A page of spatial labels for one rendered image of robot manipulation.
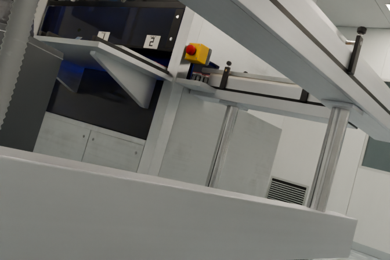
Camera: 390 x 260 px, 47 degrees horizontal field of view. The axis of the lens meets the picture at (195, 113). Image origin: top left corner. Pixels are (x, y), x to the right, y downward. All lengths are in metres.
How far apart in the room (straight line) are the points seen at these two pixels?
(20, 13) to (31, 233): 0.23
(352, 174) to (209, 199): 5.54
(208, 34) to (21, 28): 1.53
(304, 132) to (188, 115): 4.75
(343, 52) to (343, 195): 5.24
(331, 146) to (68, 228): 0.84
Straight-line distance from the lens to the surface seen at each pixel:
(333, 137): 1.24
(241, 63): 2.18
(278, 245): 1.02
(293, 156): 6.57
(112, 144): 1.97
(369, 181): 6.17
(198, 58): 1.77
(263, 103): 1.68
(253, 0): 0.73
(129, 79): 1.78
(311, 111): 1.59
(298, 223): 1.08
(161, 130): 1.80
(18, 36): 0.47
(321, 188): 1.23
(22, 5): 0.47
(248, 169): 2.40
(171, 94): 1.81
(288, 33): 0.83
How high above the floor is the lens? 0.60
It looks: 5 degrees up
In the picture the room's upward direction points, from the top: 16 degrees clockwise
